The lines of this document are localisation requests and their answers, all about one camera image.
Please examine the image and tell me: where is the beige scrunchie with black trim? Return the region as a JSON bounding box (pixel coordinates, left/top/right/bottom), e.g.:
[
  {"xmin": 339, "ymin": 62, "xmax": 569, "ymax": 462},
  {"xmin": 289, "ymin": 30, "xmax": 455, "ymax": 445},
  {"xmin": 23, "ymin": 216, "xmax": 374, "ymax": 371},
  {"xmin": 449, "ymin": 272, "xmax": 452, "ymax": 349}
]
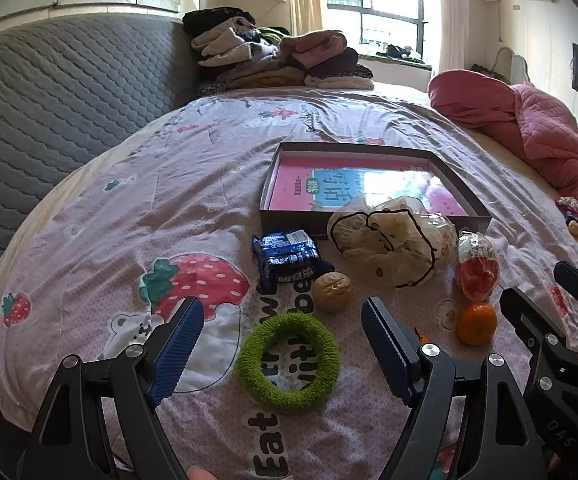
[{"xmin": 327, "ymin": 195, "xmax": 458, "ymax": 289}]

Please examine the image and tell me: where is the green fuzzy hair scrunchie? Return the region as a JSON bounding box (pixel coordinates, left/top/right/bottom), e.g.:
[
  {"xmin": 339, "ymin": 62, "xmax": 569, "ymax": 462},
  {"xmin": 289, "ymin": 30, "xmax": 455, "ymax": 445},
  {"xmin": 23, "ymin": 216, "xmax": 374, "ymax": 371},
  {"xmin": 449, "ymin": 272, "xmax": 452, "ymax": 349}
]
[{"xmin": 236, "ymin": 312, "xmax": 342, "ymax": 415}]

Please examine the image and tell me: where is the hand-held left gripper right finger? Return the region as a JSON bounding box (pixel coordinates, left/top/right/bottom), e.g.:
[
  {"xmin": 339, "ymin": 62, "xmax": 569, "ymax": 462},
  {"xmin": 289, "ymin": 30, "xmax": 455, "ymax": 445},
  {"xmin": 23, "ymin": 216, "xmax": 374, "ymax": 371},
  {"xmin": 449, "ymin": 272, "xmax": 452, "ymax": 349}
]
[{"xmin": 360, "ymin": 296, "xmax": 544, "ymax": 480}]

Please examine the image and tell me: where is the pink quilt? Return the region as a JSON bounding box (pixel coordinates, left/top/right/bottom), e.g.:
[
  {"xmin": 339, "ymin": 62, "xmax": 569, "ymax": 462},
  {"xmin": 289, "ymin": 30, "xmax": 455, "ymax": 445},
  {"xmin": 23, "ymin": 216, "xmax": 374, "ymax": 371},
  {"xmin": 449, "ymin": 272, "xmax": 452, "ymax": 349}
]
[{"xmin": 428, "ymin": 71, "xmax": 578, "ymax": 256}]

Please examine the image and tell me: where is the pile of folded clothes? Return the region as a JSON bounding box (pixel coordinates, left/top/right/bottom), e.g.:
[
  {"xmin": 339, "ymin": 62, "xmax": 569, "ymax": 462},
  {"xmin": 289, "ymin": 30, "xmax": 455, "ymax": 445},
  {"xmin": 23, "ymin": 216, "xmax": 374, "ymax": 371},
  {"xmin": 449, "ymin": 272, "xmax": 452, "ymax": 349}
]
[{"xmin": 182, "ymin": 6, "xmax": 374, "ymax": 96}]

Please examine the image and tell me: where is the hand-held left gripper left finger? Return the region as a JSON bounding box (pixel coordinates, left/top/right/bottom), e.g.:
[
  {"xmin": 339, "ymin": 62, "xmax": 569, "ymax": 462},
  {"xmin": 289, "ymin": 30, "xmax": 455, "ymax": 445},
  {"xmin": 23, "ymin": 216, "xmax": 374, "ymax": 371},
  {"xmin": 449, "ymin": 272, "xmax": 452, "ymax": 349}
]
[{"xmin": 16, "ymin": 296, "xmax": 206, "ymax": 480}]

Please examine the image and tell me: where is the blue snack packet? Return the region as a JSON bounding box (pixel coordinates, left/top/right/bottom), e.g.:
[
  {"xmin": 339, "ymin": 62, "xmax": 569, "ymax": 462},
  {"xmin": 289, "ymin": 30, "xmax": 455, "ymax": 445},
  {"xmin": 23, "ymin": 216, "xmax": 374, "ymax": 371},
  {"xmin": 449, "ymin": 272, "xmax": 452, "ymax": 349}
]
[{"xmin": 251, "ymin": 229, "xmax": 336, "ymax": 286}]

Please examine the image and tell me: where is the small snack pile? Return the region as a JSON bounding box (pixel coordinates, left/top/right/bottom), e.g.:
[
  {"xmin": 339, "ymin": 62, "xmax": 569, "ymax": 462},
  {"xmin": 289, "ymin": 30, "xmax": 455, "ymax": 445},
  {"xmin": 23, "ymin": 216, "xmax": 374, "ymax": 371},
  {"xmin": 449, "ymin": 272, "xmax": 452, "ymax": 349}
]
[{"xmin": 555, "ymin": 196, "xmax": 578, "ymax": 238}]

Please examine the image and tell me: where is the white curved chair back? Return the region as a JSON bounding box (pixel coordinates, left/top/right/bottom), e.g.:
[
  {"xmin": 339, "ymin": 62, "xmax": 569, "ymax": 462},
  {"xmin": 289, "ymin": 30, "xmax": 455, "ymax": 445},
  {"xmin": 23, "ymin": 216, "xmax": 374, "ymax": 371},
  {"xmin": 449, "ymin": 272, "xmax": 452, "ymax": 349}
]
[{"xmin": 491, "ymin": 46, "xmax": 530, "ymax": 83}]

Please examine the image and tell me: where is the red snack packet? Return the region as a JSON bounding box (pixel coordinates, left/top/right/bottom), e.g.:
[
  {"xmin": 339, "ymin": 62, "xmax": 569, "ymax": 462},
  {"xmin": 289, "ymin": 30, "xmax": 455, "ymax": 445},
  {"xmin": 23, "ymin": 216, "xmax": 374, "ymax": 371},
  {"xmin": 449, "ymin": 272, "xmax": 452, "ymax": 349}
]
[{"xmin": 455, "ymin": 230, "xmax": 501, "ymax": 303}]

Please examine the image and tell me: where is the dark bag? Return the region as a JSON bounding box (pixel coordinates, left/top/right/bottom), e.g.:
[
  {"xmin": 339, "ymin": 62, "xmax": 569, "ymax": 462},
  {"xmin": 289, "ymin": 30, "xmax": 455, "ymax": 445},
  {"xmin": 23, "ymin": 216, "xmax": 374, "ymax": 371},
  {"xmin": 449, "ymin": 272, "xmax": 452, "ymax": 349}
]
[{"xmin": 471, "ymin": 63, "xmax": 510, "ymax": 81}]

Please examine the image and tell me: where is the shallow brown cardboard box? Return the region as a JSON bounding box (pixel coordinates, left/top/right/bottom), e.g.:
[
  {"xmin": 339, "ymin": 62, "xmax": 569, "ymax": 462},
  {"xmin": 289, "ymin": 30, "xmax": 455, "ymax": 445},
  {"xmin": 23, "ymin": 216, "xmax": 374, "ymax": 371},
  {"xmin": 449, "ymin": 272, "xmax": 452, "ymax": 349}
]
[{"xmin": 258, "ymin": 142, "xmax": 492, "ymax": 241}]

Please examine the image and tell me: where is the grey quilted headboard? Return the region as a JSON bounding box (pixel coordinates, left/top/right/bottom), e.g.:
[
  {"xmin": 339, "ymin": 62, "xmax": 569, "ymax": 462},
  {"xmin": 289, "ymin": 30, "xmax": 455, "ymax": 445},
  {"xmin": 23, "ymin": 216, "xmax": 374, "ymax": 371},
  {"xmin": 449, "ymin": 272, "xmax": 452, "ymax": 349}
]
[{"xmin": 0, "ymin": 12, "xmax": 204, "ymax": 311}]

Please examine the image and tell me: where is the dark clothes heap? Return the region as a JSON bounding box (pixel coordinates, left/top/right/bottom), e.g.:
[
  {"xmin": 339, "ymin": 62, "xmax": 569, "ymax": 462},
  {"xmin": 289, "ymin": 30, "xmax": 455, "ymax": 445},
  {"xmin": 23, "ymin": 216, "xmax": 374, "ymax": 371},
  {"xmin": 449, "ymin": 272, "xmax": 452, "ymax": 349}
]
[{"xmin": 376, "ymin": 44, "xmax": 427, "ymax": 63}]

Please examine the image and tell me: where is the walnut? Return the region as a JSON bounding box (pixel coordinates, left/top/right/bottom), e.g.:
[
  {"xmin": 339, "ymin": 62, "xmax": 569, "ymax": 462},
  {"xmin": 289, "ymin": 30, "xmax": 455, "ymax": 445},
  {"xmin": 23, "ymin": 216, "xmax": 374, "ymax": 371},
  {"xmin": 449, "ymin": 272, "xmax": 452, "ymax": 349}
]
[{"xmin": 312, "ymin": 271, "xmax": 354, "ymax": 313}]

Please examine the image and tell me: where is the strawberry print bed sheet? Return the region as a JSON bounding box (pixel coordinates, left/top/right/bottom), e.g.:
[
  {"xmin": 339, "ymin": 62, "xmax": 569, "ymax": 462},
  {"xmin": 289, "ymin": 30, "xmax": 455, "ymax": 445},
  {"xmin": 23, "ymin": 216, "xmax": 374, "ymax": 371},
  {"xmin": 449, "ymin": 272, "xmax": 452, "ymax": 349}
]
[{"xmin": 0, "ymin": 82, "xmax": 578, "ymax": 480}]

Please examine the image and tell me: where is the orange tangerine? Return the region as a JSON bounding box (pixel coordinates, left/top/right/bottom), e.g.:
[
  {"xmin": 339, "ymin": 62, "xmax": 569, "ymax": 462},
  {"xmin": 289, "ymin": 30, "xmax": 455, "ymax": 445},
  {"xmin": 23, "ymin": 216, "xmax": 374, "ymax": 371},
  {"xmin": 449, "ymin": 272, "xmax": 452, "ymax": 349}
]
[{"xmin": 456, "ymin": 301, "xmax": 498, "ymax": 346}]

